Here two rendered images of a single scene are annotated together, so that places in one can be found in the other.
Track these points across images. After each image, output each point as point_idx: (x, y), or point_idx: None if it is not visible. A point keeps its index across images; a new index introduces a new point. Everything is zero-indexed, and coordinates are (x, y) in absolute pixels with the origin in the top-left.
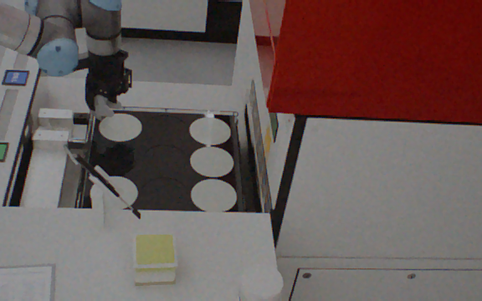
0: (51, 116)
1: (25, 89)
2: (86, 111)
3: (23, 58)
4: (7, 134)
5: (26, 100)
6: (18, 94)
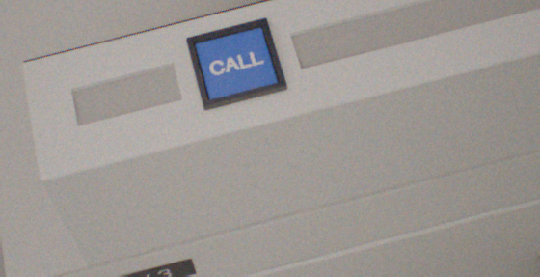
0: None
1: (285, 15)
2: (146, 22)
3: (100, 100)
4: None
5: None
6: (318, 22)
